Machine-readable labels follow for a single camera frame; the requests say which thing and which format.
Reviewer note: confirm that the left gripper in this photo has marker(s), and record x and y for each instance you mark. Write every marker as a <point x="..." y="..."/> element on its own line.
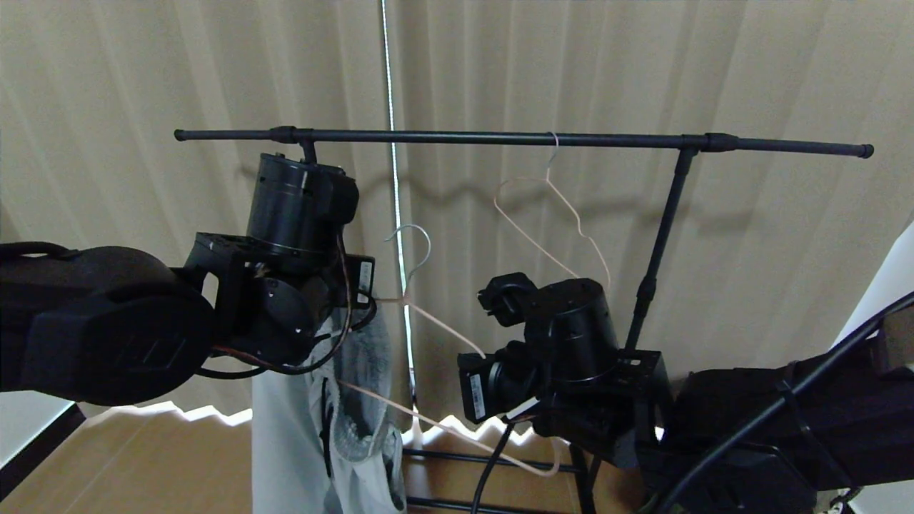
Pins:
<point x="300" y="314"/>

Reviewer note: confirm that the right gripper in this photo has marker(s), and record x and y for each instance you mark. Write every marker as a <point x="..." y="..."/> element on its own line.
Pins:
<point x="507" y="382"/>

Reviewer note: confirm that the pink clothes hanger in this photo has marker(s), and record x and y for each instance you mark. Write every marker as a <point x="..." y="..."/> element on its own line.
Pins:
<point x="444" y="329"/>
<point x="535" y="243"/>

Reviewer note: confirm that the pale grey shorts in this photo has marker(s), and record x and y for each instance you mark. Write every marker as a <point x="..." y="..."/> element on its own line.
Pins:
<point x="285" y="442"/>

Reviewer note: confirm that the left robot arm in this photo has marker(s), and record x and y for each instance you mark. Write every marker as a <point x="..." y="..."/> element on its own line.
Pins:
<point x="93" y="321"/>

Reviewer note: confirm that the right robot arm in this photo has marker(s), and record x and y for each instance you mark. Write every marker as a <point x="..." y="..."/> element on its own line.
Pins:
<point x="750" y="428"/>

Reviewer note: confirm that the black clothes rack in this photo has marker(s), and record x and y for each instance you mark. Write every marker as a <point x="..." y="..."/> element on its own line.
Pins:
<point x="464" y="137"/>

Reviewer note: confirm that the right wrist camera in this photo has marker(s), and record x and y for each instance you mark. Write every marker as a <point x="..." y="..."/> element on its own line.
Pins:
<point x="507" y="296"/>

